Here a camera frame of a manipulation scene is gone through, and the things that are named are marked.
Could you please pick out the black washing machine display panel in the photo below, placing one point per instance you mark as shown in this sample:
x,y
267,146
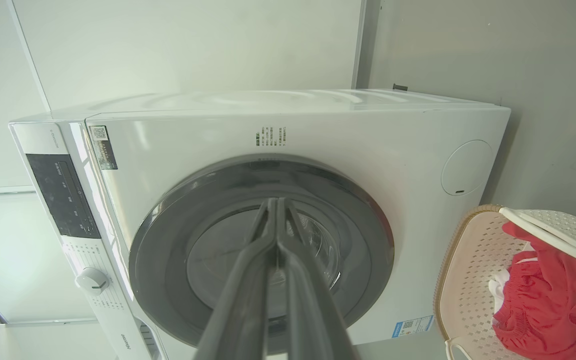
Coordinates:
x,y
63,195

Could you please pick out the white washing machine control knob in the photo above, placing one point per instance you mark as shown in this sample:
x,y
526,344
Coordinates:
x,y
92,281

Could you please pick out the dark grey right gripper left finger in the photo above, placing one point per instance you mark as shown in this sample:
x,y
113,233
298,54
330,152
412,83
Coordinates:
x,y
248,290

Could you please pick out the white front-load washing machine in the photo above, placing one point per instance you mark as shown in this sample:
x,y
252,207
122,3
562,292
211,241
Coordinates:
x,y
368,140

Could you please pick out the dark round washing machine door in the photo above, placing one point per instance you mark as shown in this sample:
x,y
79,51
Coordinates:
x,y
178,235

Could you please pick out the red garment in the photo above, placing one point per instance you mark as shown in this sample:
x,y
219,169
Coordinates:
x,y
553,305

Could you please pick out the small dark wall fitting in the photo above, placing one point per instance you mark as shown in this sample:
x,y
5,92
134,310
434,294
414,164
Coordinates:
x,y
400,87

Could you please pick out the white garment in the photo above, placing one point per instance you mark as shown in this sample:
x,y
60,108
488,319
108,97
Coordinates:
x,y
498,287

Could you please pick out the beige perforated laundry basket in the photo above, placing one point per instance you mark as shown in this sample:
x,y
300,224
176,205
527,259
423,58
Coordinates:
x,y
468,280

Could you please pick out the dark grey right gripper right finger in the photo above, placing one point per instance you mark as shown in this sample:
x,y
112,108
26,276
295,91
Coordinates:
x,y
313,310

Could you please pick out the blue energy label sticker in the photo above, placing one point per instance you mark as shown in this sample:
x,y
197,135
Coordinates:
x,y
413,326

